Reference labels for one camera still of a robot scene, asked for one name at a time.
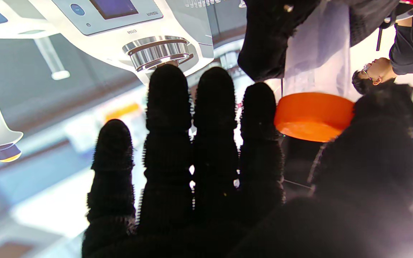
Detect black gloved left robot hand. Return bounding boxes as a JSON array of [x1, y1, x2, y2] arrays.
[[238, 0, 400, 82]]

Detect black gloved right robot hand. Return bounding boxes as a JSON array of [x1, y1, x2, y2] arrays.
[[82, 64, 413, 258]]

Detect clear plastic test tube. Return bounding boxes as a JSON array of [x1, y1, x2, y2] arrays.
[[282, 0, 358, 102]]

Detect orange tube cap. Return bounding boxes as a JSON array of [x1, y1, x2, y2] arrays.
[[274, 92, 356, 143]]

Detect person in dark shirt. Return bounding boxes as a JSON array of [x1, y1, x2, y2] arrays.
[[352, 16, 413, 95]]

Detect printed laboratory backdrop banner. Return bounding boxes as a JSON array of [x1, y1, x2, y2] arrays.
[[0, 0, 286, 258]]

